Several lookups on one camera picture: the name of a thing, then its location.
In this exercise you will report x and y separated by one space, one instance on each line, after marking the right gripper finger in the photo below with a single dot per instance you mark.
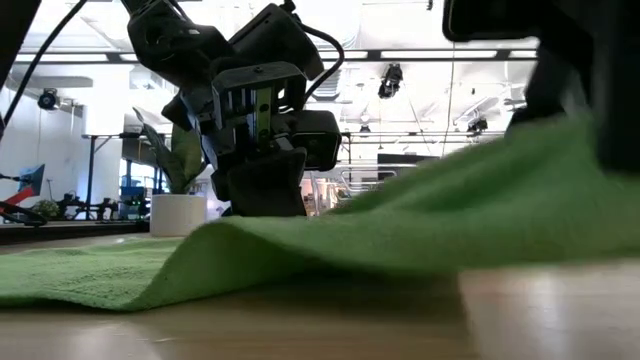
620 120

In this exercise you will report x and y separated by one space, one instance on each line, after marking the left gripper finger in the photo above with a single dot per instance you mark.
270 190
221 185

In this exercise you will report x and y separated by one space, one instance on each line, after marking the green microfiber towel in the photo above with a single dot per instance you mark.
350 240

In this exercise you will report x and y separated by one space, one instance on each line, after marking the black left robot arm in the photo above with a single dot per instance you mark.
165 35

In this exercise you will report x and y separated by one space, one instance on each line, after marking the snake plant in white pot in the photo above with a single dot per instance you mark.
177 215

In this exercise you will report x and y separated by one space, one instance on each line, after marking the black ceiling spotlight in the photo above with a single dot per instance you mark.
391 80
477 125
48 99

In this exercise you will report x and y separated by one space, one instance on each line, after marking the black monitor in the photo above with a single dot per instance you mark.
400 161

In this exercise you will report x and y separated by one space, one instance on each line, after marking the small green shrub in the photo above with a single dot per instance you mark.
46 209

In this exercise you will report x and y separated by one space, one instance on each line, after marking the red and blue stand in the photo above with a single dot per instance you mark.
32 177

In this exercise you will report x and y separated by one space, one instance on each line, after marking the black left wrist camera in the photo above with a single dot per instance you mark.
320 140

